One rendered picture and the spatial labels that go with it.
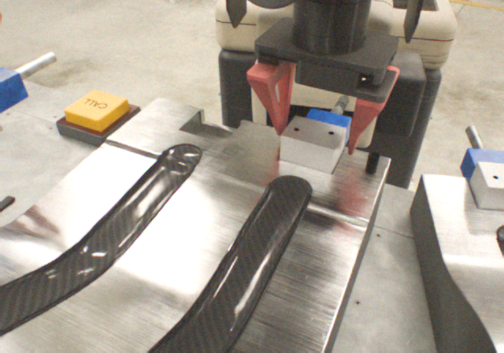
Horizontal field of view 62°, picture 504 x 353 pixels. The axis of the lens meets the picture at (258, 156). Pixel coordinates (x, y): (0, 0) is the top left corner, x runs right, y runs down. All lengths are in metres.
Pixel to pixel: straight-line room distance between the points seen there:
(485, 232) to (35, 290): 0.36
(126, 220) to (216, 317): 0.12
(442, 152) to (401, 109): 1.12
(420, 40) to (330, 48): 0.69
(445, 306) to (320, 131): 0.17
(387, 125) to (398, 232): 0.48
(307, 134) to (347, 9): 0.12
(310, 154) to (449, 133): 1.79
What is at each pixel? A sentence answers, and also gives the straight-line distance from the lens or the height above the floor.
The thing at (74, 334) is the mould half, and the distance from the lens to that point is 0.28.
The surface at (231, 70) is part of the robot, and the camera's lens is 1.08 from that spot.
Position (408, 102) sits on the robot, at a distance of 0.89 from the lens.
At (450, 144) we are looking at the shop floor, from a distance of 2.07.
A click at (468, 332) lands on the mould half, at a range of 0.34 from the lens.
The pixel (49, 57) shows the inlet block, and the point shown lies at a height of 0.94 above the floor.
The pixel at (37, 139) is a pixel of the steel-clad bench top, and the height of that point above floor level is 0.80.
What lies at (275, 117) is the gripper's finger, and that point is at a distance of 0.38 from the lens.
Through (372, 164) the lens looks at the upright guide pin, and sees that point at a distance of 0.38.
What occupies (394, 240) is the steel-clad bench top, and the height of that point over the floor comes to 0.80.
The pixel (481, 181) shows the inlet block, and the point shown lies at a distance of 0.44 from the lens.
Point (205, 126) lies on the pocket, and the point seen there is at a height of 0.87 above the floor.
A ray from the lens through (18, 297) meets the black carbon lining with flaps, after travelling 0.32.
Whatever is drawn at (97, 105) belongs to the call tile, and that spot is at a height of 0.84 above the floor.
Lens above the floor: 1.14
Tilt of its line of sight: 39 degrees down
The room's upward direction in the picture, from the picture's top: straight up
